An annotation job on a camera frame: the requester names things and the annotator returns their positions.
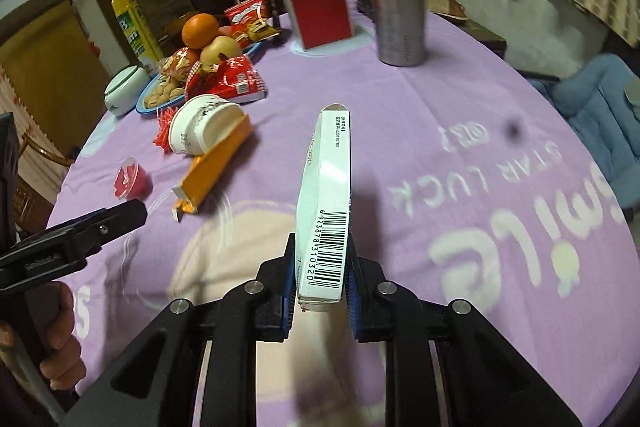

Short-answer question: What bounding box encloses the blue fruit plate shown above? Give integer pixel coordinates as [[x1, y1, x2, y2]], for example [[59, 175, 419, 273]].
[[134, 43, 264, 116]]

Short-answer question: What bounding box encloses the orange snack package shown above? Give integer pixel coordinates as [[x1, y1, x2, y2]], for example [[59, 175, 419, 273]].
[[171, 115, 253, 222]]

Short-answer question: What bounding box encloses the red foam fruit net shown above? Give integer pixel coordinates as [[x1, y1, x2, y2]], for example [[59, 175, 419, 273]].
[[153, 107, 178, 154]]

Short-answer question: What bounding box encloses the wrapped orange in net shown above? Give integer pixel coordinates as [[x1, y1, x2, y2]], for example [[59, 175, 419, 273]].
[[160, 46, 200, 81]]

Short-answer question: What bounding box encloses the red jelly cup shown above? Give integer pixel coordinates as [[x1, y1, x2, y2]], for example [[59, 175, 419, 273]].
[[114, 157, 152, 200]]

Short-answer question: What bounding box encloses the yellow green carton box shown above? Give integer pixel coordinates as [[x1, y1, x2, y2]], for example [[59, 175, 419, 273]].
[[111, 0, 163, 75]]

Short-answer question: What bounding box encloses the orange fruit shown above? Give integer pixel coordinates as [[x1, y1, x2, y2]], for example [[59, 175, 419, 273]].
[[181, 13, 219, 50]]

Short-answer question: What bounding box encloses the purple printed tablecloth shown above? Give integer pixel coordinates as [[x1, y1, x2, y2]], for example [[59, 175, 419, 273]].
[[51, 16, 639, 426]]

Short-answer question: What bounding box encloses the red snack bag front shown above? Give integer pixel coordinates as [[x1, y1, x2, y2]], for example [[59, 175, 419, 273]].
[[184, 54, 268, 104]]

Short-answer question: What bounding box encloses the white paper cup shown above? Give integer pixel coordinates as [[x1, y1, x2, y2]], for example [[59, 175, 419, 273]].
[[168, 94, 245, 156]]

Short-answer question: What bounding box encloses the white barcode box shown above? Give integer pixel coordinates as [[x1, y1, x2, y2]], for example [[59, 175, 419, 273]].
[[295, 104, 352, 311]]

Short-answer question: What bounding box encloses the white ceramic lidded jar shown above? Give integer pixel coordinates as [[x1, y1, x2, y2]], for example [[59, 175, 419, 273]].
[[104, 65, 150, 117]]

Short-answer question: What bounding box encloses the red snack bag rear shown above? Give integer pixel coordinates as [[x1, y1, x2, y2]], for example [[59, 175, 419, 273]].
[[224, 0, 279, 49]]

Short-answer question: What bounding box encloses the blue cushioned office chair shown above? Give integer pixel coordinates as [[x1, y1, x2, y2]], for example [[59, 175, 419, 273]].
[[521, 53, 639, 220]]

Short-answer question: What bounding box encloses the red white tissue box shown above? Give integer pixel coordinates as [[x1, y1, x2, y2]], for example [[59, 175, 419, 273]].
[[282, 0, 354, 51]]

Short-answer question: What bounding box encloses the wooden side table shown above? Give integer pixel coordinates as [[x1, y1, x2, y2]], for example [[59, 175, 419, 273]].
[[425, 0, 508, 58]]

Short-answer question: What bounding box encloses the wooden armchair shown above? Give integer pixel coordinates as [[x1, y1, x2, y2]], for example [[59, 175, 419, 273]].
[[13, 126, 75, 234]]

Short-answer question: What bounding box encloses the person's left hand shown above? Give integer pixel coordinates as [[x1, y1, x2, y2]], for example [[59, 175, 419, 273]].
[[1, 282, 87, 395]]

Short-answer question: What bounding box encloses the red snack bag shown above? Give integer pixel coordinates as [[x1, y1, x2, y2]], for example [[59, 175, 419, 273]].
[[224, 0, 279, 49], [184, 54, 268, 104]]

